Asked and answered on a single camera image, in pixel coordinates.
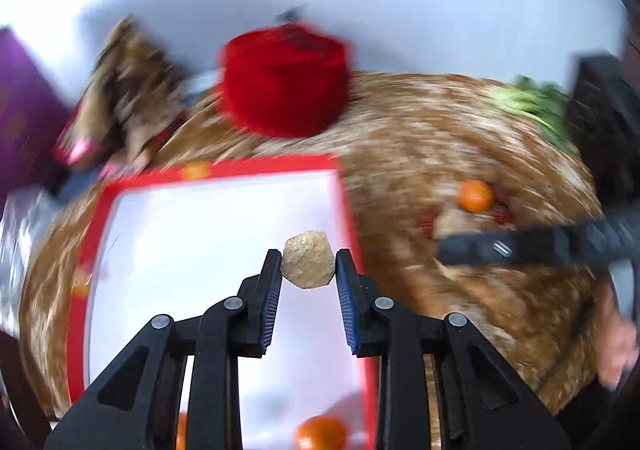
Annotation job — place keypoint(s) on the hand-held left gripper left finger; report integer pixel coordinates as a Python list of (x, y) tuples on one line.
[(270, 302)]

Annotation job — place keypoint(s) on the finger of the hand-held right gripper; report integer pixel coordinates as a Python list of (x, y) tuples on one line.
[(500, 249)]

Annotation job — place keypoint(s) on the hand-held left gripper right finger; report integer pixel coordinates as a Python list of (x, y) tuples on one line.
[(346, 305)]

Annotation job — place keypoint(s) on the red date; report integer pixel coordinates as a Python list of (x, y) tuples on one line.
[(426, 223), (501, 202)]

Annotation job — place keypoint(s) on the orange mandarin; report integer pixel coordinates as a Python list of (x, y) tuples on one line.
[(320, 432), (475, 196)]

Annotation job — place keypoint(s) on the red rimmed white tray box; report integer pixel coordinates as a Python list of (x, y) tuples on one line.
[(200, 240)]

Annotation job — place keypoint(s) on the person's right hand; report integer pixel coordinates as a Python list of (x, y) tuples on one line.
[(617, 345)]

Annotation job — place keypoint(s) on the green leafy vegetable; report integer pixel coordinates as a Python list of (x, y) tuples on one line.
[(535, 102)]

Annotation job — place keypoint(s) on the golden velvet tablecloth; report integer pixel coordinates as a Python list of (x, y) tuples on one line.
[(400, 129)]

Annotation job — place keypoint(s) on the clear plastic bag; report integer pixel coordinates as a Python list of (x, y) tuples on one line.
[(20, 240)]

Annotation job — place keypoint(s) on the brown floral patterned cloth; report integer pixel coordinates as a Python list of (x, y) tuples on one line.
[(130, 79)]

